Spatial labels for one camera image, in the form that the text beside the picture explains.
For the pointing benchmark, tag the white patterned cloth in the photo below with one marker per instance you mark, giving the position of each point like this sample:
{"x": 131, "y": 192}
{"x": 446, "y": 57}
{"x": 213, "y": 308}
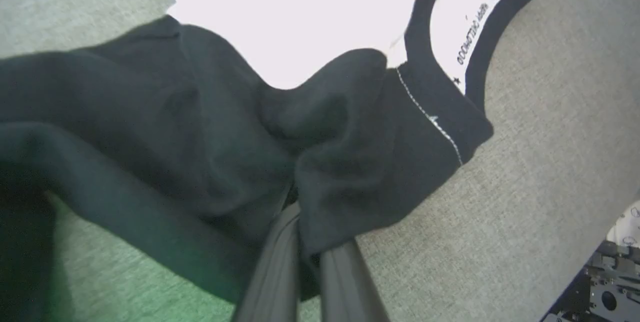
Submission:
{"x": 627, "y": 227}

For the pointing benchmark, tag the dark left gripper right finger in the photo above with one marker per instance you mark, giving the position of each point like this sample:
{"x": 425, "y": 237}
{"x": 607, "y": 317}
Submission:
{"x": 345, "y": 287}

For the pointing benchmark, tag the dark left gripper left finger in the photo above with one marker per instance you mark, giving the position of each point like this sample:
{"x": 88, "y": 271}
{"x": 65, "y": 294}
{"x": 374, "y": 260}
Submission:
{"x": 277, "y": 272}

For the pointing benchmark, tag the black and white t-shirt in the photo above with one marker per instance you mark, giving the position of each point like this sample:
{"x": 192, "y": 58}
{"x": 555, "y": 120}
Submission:
{"x": 200, "y": 111}

